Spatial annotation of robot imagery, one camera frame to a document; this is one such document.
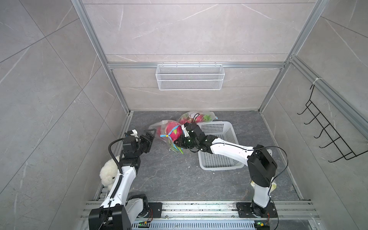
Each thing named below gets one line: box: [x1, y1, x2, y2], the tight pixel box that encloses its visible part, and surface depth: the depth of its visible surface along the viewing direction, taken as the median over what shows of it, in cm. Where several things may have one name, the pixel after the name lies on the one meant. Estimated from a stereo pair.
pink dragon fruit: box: [165, 121, 183, 142], surface depth 83 cm
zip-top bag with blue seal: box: [148, 119, 184, 154], surface depth 83 cm
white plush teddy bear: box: [99, 159, 119, 191], surface depth 68 cm
